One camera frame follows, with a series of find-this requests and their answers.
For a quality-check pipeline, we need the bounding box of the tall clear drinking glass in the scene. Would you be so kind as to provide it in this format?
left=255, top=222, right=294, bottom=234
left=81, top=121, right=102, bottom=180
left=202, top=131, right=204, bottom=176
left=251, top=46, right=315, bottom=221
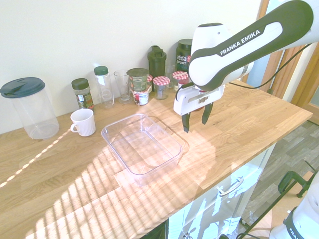
left=113, top=69, right=133, bottom=105

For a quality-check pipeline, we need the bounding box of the metal drawer handle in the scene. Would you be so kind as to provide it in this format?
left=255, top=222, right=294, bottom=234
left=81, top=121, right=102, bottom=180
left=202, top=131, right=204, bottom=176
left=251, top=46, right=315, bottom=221
left=216, top=176, right=244, bottom=198

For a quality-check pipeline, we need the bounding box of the wooden door frame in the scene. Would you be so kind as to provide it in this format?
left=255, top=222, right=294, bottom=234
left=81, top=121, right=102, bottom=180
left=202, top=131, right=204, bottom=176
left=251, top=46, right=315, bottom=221
left=241, top=0, right=319, bottom=108

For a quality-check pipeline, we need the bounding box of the clear plastic rectangular container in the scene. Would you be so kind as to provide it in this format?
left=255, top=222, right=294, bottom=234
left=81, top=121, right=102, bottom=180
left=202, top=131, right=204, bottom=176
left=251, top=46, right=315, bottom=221
left=101, top=113, right=183, bottom=186

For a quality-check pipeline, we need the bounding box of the large clear canister green lid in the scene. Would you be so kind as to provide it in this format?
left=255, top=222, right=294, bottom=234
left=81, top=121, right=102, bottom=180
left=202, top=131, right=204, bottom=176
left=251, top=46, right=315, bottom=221
left=0, top=77, right=60, bottom=140

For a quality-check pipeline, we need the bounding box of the clear bottle green cap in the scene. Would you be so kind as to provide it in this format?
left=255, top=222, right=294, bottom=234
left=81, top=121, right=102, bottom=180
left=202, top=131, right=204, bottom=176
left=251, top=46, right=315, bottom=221
left=93, top=65, right=115, bottom=110

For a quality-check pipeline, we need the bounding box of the black C-clamp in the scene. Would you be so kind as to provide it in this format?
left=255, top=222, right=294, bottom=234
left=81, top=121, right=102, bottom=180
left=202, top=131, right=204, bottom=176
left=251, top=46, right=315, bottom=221
left=277, top=170, right=313, bottom=199

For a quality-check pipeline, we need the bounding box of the Vega Sport protein tub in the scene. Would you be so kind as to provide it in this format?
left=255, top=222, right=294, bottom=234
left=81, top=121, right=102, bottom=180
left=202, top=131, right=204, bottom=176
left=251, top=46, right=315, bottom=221
left=175, top=38, right=193, bottom=73

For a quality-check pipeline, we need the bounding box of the red white yogurt cup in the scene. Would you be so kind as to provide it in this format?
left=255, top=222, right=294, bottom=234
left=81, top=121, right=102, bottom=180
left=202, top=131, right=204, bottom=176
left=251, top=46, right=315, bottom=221
left=132, top=90, right=150, bottom=106

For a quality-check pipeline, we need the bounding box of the white ceramic mug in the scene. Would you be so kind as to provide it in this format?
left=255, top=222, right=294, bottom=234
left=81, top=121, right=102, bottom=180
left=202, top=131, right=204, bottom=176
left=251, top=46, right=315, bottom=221
left=70, top=108, right=97, bottom=137

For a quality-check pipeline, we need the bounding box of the white cabinet drawer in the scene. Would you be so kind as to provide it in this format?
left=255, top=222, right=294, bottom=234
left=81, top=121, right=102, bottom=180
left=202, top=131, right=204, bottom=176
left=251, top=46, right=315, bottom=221
left=168, top=144, right=276, bottom=239

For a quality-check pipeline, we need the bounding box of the dark green shaker bottle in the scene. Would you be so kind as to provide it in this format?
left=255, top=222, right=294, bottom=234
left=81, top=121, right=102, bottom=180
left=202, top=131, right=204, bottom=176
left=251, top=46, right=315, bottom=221
left=147, top=45, right=167, bottom=79

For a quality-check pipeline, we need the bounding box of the tin can with label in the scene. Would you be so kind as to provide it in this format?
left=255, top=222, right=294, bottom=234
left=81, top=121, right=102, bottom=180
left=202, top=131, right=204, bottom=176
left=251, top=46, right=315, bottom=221
left=127, top=67, right=150, bottom=93

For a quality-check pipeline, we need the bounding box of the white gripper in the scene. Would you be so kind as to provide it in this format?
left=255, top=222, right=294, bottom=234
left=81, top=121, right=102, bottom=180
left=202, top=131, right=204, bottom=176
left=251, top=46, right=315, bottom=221
left=173, top=84, right=226, bottom=133

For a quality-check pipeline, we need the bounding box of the spice jar dark lid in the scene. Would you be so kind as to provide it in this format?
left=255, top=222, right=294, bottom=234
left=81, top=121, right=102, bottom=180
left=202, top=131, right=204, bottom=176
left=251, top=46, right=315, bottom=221
left=71, top=78, right=95, bottom=112

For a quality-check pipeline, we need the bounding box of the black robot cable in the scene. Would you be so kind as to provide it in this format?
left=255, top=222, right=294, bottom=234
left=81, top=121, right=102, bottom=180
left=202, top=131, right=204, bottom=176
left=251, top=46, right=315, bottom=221
left=228, top=43, right=311, bottom=90

